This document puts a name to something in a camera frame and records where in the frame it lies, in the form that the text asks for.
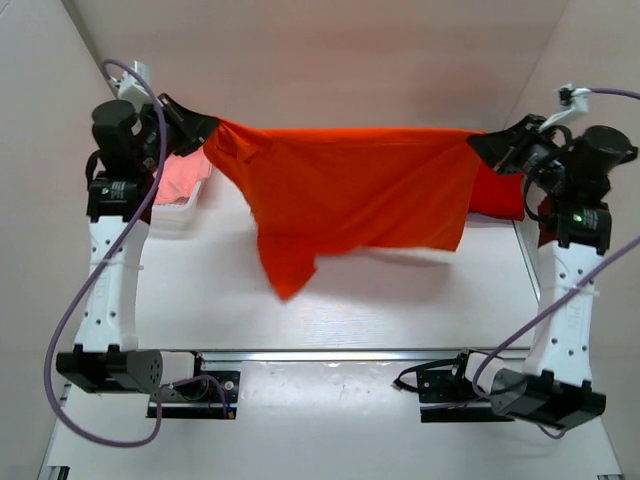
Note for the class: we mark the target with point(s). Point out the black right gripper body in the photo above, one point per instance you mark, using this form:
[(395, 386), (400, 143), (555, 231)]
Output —
[(546, 164)]

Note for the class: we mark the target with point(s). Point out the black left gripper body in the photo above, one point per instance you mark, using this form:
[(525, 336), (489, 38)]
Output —
[(152, 140)]

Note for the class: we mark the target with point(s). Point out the orange t shirt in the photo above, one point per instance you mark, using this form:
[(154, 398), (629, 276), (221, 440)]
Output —
[(316, 192)]

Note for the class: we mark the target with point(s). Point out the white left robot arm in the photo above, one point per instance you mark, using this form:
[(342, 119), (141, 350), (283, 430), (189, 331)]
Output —
[(105, 357)]

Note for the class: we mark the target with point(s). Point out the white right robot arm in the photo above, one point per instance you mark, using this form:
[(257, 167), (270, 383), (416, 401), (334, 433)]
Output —
[(542, 373)]

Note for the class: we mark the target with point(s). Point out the pink t shirt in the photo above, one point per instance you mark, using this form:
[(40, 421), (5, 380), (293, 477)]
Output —
[(180, 176)]

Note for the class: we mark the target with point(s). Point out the red folded t shirt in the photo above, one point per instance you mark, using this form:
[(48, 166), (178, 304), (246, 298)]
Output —
[(497, 196)]

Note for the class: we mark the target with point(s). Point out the white plastic basket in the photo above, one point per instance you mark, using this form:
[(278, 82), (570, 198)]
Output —
[(176, 218)]

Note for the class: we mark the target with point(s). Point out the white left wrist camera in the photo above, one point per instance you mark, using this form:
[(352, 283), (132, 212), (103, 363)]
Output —
[(128, 87)]

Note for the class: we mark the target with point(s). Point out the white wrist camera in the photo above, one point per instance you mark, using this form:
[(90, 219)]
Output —
[(573, 104), (128, 87)]

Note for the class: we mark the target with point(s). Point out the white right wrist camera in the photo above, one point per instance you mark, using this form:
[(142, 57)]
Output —
[(573, 104)]

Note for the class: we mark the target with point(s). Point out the aluminium table rail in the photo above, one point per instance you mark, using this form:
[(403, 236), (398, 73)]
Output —
[(330, 356)]

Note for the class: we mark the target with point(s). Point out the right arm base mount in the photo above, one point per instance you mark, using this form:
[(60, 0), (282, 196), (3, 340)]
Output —
[(444, 393)]

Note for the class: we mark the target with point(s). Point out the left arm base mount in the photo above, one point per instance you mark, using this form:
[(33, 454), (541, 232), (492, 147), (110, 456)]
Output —
[(188, 385)]

